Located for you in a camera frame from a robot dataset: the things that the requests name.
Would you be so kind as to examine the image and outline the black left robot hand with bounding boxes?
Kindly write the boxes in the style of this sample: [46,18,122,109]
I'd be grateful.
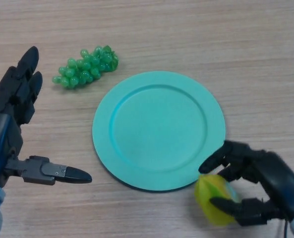
[0,46,93,188]

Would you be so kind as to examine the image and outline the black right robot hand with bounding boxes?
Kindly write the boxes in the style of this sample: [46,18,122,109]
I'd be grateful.
[198,140,294,227]

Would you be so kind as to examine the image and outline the teal round plate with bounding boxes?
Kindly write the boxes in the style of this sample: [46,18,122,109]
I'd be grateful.
[92,71,227,193]

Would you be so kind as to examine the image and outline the yellow starfruit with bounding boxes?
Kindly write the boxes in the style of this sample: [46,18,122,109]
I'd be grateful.
[194,173,241,227]

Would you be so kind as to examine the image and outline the green grape bunch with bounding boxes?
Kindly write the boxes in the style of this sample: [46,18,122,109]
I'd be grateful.
[52,45,119,89]

